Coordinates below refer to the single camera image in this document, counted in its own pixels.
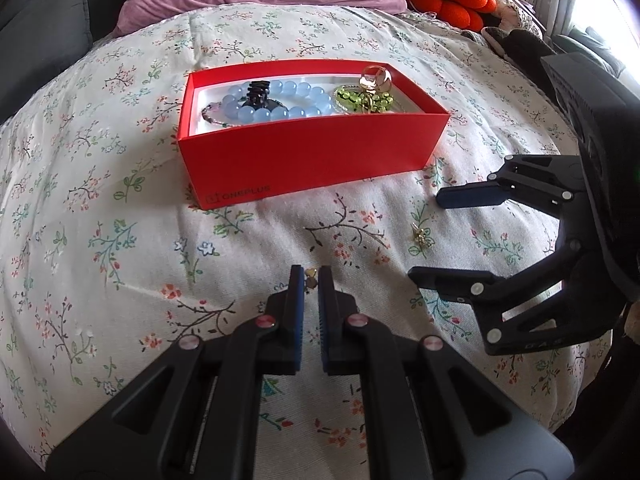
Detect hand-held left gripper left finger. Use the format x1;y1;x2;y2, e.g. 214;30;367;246
45;264;307;480

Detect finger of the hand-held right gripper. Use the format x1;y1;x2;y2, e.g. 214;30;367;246
436;154;589;222
407;239;617;357

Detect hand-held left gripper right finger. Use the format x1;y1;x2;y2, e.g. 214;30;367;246
317;265;572;480

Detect gold flower charm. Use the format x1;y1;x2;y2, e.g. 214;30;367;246
410;224;435;256

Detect green bead bracelet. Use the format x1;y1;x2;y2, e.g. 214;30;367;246
334;85;394;115

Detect red cardboard box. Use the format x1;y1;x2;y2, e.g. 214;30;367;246
176;58;451;211

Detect gold ring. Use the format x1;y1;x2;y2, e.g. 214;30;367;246
357;64;394;94

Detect blue bead bracelet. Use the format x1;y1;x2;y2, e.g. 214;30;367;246
222;79;333;127

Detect black hair clip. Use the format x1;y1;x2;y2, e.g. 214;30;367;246
243;80;281;111

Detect dark cloth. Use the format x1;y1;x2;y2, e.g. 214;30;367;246
482;27;558;79

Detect floral blanket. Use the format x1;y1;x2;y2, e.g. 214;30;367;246
0;5;621;480

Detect grey sofa cushion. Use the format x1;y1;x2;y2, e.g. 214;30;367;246
0;0;94;122

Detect multicolour bead bracelet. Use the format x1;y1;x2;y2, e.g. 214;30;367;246
200;102;251;129

